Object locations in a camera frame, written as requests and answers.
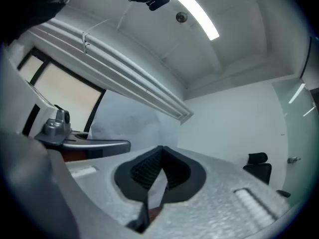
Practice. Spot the grey conference camera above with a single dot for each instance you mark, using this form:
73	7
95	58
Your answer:
57	126

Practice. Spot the black head-worn camera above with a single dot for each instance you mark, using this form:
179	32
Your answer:
159	2

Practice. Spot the black framed window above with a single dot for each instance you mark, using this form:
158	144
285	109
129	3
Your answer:
64	91

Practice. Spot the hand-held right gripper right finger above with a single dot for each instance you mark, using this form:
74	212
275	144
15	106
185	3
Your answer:
224	203

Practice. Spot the frosted glass door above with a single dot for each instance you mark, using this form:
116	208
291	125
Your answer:
296	133

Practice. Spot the black office chair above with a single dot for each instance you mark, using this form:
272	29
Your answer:
258	170

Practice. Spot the long ceiling light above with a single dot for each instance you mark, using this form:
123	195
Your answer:
192	9

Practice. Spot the person's black shirt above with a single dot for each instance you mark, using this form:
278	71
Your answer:
25	4

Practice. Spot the white linear ceiling vent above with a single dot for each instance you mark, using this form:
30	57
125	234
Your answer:
119	66

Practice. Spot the white partitioned desk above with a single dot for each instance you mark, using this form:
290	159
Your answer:
37	103

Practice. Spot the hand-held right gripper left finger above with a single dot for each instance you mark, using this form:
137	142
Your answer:
99	183

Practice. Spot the dark ceiling dome sensor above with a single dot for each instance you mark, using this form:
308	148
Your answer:
181	17

